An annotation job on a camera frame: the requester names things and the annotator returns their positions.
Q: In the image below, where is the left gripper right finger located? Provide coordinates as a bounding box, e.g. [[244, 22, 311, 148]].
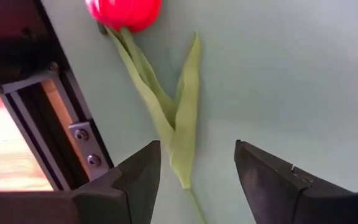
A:
[[234, 140, 358, 224]]

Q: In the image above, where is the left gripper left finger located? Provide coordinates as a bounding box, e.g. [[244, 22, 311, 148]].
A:
[[0, 140, 162, 224]]

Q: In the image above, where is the red artificial tulip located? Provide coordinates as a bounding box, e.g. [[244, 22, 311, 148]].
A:
[[85, 0, 208, 224]]

